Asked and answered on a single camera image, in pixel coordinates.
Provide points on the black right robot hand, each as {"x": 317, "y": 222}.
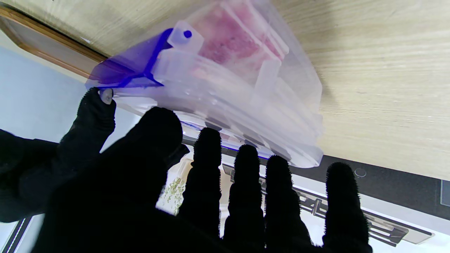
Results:
{"x": 31, "y": 168}

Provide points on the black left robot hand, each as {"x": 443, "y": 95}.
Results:
{"x": 123, "y": 196}

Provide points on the clear container with blue clips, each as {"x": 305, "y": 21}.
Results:
{"x": 218, "y": 80}

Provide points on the pink bacon slices stack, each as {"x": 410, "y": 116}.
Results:
{"x": 232, "y": 42}

